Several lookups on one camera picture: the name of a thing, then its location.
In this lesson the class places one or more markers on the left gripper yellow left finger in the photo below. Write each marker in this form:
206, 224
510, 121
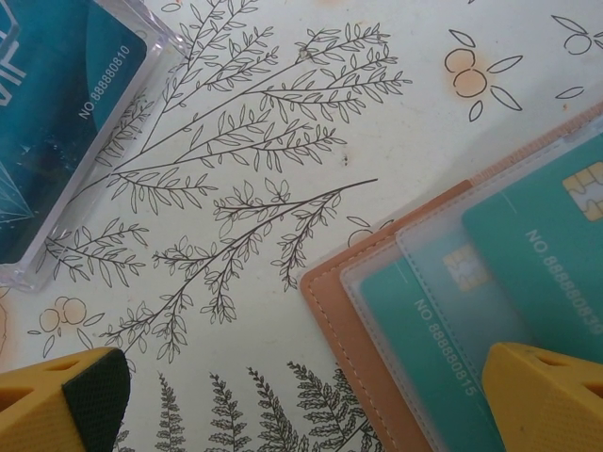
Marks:
56, 405

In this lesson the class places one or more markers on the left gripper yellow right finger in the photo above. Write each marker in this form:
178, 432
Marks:
551, 405

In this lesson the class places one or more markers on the teal credit card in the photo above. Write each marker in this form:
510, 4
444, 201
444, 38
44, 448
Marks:
414, 376
527, 282

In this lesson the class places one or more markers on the blue card stack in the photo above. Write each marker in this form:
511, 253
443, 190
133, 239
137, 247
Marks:
80, 188

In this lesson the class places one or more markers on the blue patterned credit card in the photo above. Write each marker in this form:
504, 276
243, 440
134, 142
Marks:
56, 94

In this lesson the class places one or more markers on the floral patterned tablecloth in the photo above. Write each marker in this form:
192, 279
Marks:
282, 141

